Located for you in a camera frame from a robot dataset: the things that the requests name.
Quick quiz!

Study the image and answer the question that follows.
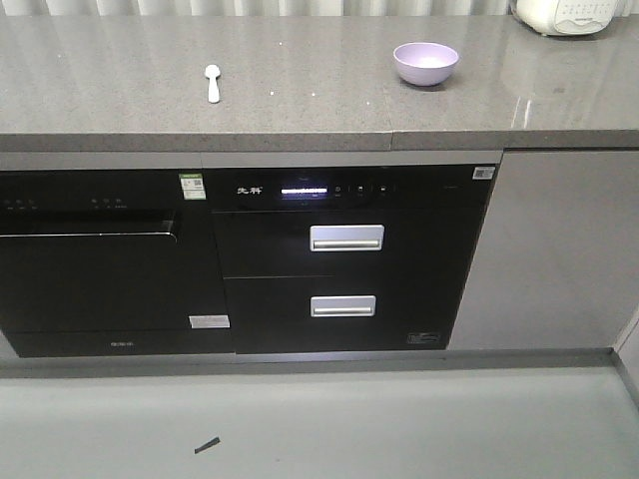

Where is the black floor tape strip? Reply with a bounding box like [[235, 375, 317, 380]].
[[194, 437, 221, 454]]

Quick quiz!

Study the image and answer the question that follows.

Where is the upper silver drawer handle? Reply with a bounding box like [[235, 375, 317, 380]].
[[310, 225, 384, 252]]

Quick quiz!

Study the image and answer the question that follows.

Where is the lower silver drawer handle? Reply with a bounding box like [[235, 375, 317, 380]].
[[310, 295, 376, 317]]

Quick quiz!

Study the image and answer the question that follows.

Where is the white pleated curtain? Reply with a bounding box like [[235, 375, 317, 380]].
[[44, 0, 515, 17]]

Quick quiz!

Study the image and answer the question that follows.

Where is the purple plastic bowl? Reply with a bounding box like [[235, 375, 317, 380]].
[[393, 42, 459, 87]]

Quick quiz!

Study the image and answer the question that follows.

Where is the black disinfection cabinet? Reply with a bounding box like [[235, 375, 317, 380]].
[[204, 164, 496, 354]]

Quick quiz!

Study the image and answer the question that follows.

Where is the silver drawer handle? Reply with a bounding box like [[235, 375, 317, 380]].
[[310, 225, 384, 252], [310, 295, 376, 317]]

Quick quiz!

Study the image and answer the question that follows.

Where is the white rice cooker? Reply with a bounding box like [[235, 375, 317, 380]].
[[510, 0, 618, 36]]

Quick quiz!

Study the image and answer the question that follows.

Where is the grey cabinet door panel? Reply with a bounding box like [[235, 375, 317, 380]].
[[449, 151, 638, 350]]

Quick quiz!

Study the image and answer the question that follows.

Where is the mint green plastic spoon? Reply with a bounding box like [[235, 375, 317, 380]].
[[205, 64, 221, 104]]

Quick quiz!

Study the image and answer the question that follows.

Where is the black built-in dishwasher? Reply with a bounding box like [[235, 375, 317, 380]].
[[1, 170, 234, 358]]

